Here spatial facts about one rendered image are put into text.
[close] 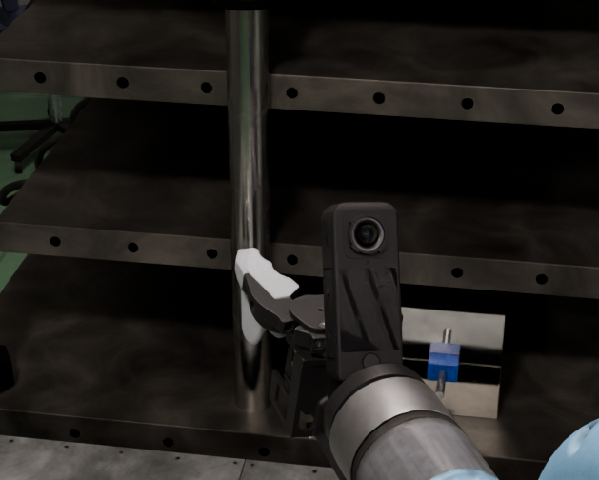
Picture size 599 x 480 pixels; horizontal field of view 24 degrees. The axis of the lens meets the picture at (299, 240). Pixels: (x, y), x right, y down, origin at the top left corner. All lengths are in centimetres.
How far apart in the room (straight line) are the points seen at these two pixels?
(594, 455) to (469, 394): 154
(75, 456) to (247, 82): 56
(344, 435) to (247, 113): 101
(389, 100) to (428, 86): 5
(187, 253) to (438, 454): 121
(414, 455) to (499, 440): 120
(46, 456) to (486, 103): 76
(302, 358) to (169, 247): 107
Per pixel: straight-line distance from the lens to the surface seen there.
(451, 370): 195
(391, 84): 181
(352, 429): 83
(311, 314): 92
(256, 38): 177
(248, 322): 100
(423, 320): 195
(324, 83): 182
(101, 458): 193
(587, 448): 48
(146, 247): 198
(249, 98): 180
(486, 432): 200
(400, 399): 83
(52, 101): 480
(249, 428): 200
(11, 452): 196
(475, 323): 195
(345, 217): 88
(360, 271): 88
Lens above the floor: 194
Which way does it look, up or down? 28 degrees down
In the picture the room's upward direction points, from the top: straight up
